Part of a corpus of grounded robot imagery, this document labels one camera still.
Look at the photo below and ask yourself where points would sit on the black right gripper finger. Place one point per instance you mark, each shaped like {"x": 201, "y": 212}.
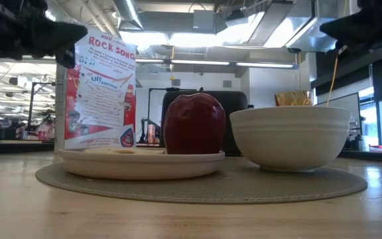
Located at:
{"x": 353, "y": 30}
{"x": 347, "y": 49}

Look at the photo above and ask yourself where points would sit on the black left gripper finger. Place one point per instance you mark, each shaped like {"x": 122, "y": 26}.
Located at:
{"x": 66, "y": 58}
{"x": 58, "y": 34}

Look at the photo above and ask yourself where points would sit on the red and white cereal box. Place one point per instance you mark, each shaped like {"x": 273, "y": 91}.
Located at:
{"x": 101, "y": 93}

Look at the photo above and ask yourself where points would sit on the dark red apple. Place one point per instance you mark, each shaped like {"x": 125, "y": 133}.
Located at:
{"x": 194, "y": 124}

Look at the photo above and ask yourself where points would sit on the person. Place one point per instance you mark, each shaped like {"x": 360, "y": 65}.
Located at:
{"x": 46, "y": 127}

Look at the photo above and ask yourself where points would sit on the amber plastic tumbler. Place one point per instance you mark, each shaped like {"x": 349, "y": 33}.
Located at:
{"x": 293, "y": 99}

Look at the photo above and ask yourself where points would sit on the white ribbed bowl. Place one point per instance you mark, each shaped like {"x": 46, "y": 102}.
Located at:
{"x": 290, "y": 136}

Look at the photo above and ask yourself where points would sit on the black toaster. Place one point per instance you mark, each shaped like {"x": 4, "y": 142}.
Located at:
{"x": 235, "y": 106}

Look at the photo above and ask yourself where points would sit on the beige round plate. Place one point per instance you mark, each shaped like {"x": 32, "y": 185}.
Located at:
{"x": 141, "y": 164}

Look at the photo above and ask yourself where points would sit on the fluorescent ceiling light strip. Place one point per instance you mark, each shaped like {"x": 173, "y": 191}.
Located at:
{"x": 211, "y": 62}

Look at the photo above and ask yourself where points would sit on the grey round placemat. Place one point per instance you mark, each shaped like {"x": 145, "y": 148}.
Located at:
{"x": 237, "y": 187}

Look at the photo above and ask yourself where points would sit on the silver ventilation duct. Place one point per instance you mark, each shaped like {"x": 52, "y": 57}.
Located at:
{"x": 129, "y": 13}

